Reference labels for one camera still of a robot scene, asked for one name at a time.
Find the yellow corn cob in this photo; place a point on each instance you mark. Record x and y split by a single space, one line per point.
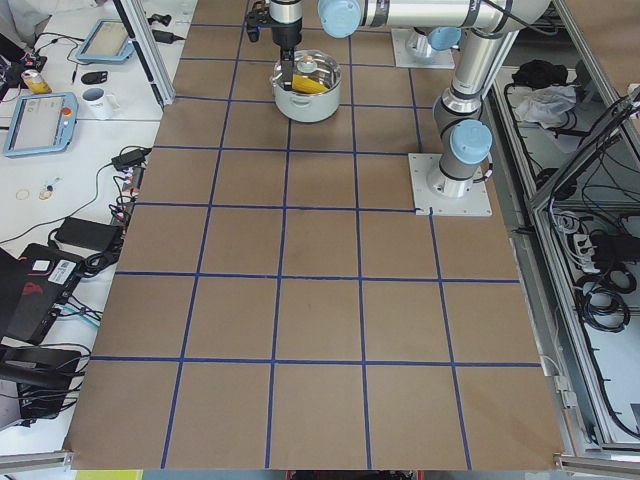
305 85

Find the black power brick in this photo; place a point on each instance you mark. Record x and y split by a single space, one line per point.
87 234

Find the blue teach pendant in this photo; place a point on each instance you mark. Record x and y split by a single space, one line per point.
41 124
108 43

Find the yellow drink can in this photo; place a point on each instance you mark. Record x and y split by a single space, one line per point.
35 82

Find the aluminium frame post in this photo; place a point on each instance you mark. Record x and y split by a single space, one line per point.
132 14

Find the black computer mouse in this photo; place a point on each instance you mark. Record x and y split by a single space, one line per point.
94 78

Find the black cloth bundle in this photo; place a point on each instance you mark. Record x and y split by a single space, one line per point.
538 74

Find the white crumpled cloth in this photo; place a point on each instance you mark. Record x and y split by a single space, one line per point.
547 106

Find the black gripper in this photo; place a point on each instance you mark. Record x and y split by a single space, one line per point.
285 35

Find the glass pot lid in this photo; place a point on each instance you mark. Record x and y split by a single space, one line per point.
319 66

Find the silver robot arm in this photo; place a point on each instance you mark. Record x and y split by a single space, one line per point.
466 140
341 19

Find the white power strip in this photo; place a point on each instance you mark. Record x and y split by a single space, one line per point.
585 252

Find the small black power adapter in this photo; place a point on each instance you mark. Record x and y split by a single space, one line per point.
133 158

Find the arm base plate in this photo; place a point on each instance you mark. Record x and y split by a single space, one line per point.
413 50
437 195

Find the near blue teach pendant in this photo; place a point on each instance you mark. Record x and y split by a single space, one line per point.
41 124

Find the black laptop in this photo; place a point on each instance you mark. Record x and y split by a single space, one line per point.
33 288

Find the far blue teach pendant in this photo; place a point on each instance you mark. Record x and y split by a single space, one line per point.
108 43

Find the white mug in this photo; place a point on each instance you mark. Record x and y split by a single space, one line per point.
102 104

